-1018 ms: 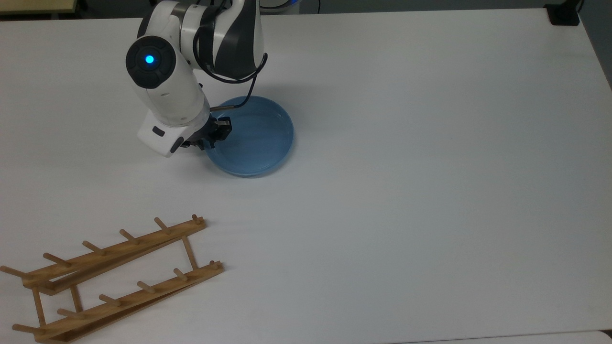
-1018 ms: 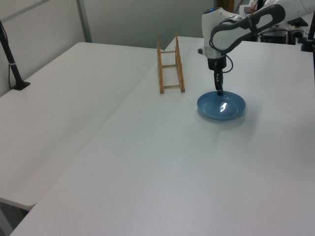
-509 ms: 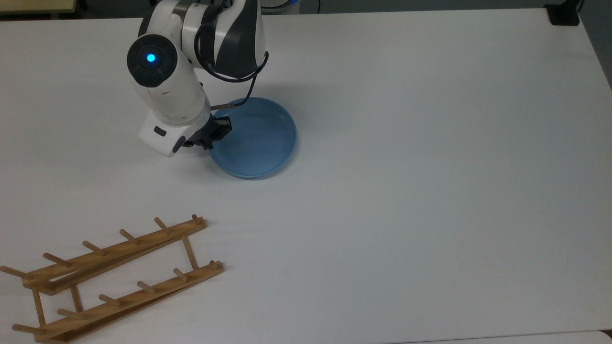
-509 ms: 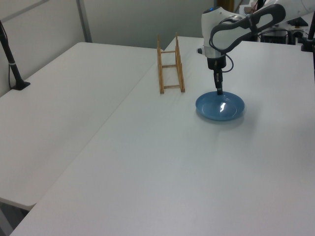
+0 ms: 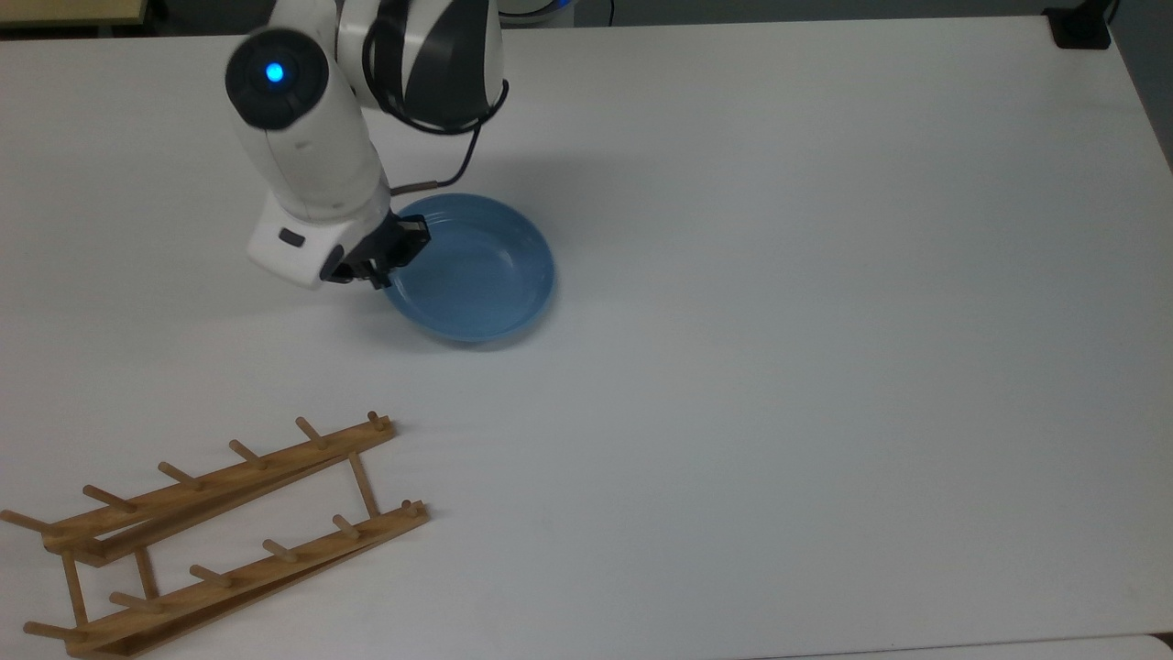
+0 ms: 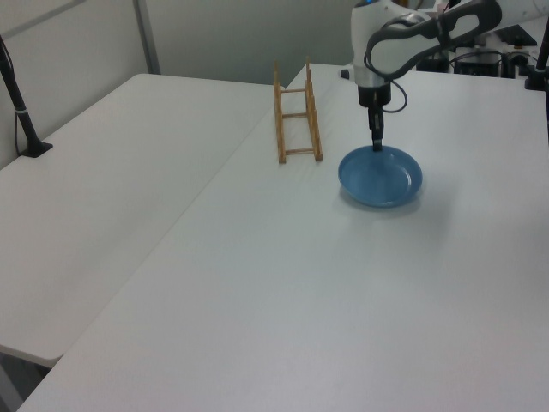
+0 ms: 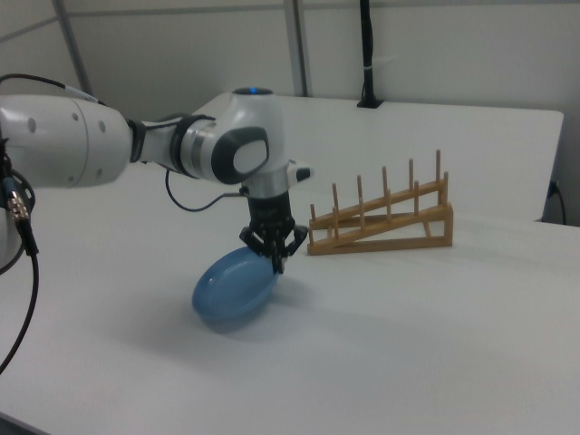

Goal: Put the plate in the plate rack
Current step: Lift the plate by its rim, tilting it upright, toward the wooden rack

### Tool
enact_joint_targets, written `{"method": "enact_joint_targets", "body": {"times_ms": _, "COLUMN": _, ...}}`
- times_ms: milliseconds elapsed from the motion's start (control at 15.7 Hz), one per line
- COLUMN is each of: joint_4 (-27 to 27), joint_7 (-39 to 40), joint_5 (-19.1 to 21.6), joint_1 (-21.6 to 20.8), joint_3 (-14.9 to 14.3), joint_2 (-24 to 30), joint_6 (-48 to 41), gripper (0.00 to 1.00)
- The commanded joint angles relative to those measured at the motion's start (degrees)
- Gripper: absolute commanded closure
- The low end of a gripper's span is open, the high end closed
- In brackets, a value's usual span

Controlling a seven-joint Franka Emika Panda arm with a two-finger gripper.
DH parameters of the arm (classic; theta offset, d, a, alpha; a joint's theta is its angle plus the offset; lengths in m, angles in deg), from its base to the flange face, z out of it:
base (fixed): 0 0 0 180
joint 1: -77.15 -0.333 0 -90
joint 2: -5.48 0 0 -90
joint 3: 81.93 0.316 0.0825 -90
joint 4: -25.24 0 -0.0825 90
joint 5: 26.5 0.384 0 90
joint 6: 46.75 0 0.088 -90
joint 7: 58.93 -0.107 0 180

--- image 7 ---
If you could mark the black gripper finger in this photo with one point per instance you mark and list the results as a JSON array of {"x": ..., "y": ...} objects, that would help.
[
  {"x": 258, "y": 244},
  {"x": 294, "y": 240}
]

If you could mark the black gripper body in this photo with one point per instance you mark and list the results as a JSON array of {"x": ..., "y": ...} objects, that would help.
[{"x": 271, "y": 213}]

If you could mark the blue plastic plate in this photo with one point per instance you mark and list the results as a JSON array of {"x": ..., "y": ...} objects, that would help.
[{"x": 235, "y": 290}]

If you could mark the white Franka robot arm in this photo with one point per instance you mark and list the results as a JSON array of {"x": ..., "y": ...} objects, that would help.
[{"x": 63, "y": 145}]

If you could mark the wooden plate rack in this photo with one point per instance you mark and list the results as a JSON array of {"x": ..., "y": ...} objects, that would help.
[{"x": 385, "y": 242}]

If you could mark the black pole with clamp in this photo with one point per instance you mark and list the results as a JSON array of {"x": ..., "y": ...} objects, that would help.
[{"x": 368, "y": 41}]

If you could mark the grey aluminium frame post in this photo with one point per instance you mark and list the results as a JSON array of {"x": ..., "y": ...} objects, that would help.
[
  {"x": 300, "y": 45},
  {"x": 74, "y": 50}
]

